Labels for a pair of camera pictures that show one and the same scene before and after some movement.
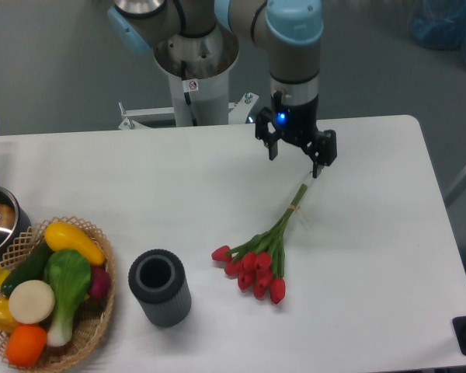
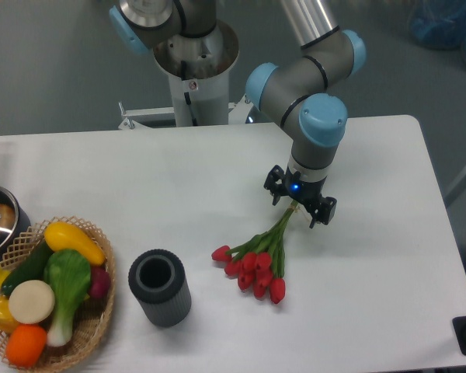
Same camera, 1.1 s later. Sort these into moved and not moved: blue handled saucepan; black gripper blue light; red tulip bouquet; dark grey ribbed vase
Moved: black gripper blue light
Not moved: blue handled saucepan; red tulip bouquet; dark grey ribbed vase
